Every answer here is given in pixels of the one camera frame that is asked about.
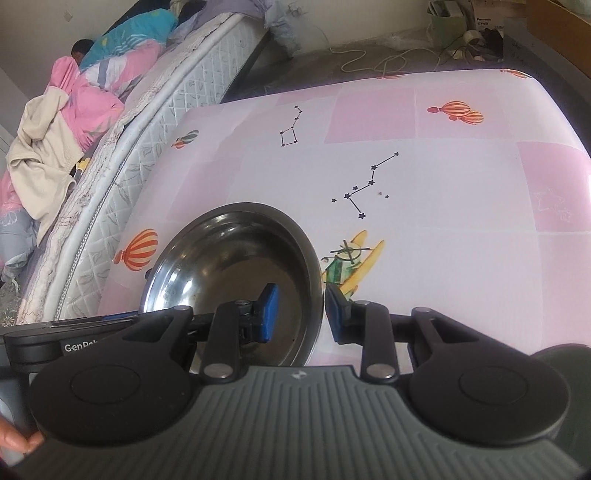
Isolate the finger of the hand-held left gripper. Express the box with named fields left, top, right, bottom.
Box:
left=88, top=312, right=151, bottom=329

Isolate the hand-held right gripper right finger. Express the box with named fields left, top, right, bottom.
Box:
left=324, top=282, right=455, bottom=384

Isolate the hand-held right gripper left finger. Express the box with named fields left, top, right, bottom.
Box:
left=152, top=282, right=281, bottom=386

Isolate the steel bowl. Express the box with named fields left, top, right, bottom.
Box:
left=141, top=202, right=325, bottom=367

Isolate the person's left hand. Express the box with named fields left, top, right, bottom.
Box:
left=0, top=406, right=44, bottom=455

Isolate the green leaf print pillow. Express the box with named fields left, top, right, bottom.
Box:
left=0, top=281, right=24, bottom=324

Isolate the grey floral pillow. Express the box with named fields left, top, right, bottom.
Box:
left=0, top=203, right=42, bottom=278

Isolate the pink printed tablecloth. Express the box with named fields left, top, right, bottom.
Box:
left=99, top=68, right=591, bottom=370

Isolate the beige garment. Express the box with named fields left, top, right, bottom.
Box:
left=7, top=85, right=79, bottom=232

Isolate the white quilted mattress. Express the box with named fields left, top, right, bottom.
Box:
left=16, top=9, right=271, bottom=324

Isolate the white wardrobe door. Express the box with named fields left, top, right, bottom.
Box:
left=0, top=69, right=26, bottom=158

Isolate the pink patchwork quilt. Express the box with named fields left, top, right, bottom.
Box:
left=0, top=39, right=178, bottom=222

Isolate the steel plate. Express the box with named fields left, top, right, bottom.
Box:
left=533, top=344, right=591, bottom=416

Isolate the dark maroon cloth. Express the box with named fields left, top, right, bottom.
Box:
left=71, top=39, right=95, bottom=63

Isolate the blue floral quilt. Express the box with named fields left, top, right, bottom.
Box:
left=81, top=9, right=178, bottom=70

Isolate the grey cloth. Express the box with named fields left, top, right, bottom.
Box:
left=171, top=0, right=301, bottom=51

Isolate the light green paper bag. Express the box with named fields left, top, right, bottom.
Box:
left=427, top=0, right=476, bottom=47

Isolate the large grey box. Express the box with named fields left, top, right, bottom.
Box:
left=503, top=34, right=591, bottom=155

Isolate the white cardboard box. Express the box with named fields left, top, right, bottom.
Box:
left=473, top=0, right=506, bottom=31

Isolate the brown cardboard box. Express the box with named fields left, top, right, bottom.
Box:
left=529, top=0, right=591, bottom=52

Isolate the black bed frame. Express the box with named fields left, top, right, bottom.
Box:
left=222, top=25, right=273, bottom=103

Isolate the white cable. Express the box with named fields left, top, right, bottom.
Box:
left=330, top=46, right=444, bottom=77

